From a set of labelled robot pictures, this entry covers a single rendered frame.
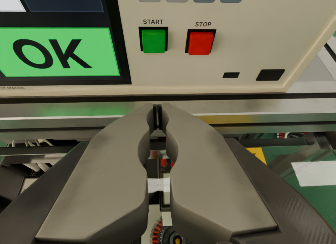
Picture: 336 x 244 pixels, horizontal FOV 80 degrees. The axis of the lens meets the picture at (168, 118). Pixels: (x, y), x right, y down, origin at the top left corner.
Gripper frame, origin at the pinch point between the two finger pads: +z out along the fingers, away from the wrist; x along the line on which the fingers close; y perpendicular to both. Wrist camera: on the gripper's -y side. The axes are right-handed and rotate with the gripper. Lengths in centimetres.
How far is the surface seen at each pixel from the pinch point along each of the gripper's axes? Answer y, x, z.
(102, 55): -1.1, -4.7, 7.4
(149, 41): -2.5, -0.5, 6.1
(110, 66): 0.0, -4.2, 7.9
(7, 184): 34, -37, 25
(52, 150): 11.5, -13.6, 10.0
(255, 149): 10.2, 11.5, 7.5
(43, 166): 20.7, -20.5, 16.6
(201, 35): -2.9, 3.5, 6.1
